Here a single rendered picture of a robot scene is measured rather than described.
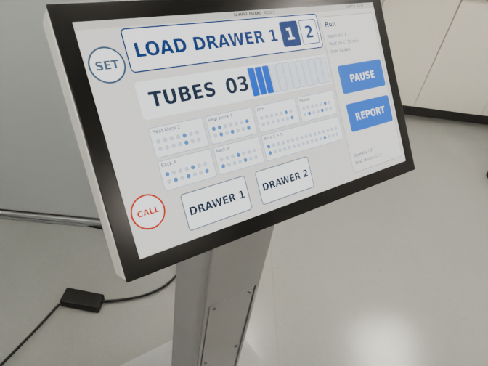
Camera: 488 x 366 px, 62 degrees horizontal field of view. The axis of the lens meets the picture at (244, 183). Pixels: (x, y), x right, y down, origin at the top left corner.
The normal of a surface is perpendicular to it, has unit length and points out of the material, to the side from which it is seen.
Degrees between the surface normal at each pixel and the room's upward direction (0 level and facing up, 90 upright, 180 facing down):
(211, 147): 50
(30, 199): 90
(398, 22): 90
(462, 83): 90
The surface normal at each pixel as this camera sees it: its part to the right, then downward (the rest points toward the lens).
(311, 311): 0.15, -0.76
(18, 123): 0.00, 0.64
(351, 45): 0.50, -0.04
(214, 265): 0.55, 0.59
